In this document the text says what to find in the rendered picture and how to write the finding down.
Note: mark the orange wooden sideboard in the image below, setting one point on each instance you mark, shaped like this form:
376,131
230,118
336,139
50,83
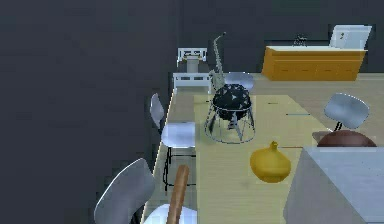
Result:
313,63

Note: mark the pale wooden dining table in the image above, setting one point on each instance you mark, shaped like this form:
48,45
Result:
230,166

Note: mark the white low shelf unit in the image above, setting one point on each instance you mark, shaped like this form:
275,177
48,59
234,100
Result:
192,80

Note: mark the grey shell chair brown seat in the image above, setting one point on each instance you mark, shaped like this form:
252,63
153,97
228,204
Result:
346,113

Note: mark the grey box block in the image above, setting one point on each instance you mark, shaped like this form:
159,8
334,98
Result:
340,186

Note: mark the grey saxophone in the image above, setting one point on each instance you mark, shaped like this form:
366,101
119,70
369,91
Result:
218,63

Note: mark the white framed picture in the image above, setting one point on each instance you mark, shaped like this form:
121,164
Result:
350,36

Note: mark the grey white shell chair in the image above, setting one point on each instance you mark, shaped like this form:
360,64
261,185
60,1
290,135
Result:
126,196
178,133
238,80

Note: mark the white small shelf frame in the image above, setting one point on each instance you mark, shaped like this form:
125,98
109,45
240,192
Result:
192,55

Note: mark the small black figurine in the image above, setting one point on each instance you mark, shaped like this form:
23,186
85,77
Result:
300,40

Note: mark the yellow round vase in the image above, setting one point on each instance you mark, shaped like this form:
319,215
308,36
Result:
270,164

